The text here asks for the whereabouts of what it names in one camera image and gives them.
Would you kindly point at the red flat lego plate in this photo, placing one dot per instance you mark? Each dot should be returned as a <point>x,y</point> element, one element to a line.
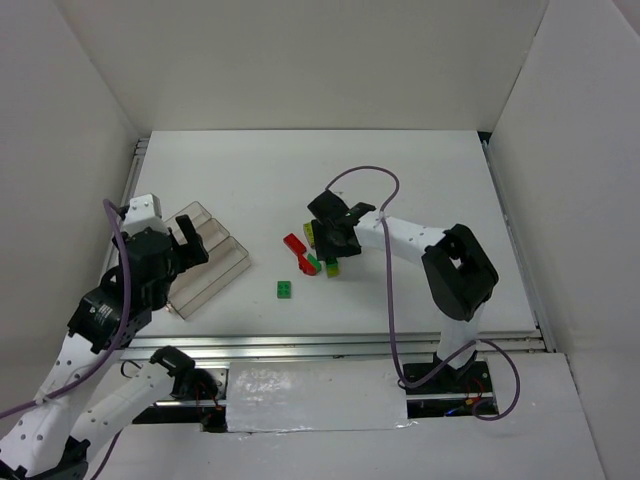
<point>295,244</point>

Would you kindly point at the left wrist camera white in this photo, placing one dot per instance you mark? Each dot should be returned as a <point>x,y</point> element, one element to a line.
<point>144,212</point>

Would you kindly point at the clear bin near compartment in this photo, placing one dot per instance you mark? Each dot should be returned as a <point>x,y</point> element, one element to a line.
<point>194,288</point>

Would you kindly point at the lime yellow long lego brick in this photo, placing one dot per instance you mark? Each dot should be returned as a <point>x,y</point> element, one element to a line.
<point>309,234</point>

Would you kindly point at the lime small lego brick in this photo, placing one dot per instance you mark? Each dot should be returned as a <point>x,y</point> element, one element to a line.
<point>332,267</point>

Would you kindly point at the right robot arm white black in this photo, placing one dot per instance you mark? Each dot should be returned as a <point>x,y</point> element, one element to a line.
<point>459,274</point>

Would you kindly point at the red curved lego brick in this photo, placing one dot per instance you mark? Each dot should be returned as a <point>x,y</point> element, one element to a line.
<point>307,266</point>

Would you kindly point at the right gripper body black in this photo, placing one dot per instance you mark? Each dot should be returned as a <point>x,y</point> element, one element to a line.
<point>327,248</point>

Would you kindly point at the aluminium rail frame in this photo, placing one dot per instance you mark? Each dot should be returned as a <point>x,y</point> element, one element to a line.
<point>258,185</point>

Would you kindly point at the white tape cover panel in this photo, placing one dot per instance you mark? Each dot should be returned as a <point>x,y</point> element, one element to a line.
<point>315,396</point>

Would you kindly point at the green curved lego brick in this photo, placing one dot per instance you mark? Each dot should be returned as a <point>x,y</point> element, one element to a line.
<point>316,263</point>

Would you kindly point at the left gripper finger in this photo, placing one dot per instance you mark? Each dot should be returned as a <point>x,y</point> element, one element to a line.
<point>186,233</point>
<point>191,255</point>

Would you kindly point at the green square lego brick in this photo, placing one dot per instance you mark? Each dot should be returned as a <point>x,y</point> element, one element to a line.
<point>284,289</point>

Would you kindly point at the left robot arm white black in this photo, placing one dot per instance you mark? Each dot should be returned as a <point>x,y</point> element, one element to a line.
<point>59,432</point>

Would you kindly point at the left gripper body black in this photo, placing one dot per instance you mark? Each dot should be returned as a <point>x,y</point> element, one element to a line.
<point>176,251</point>

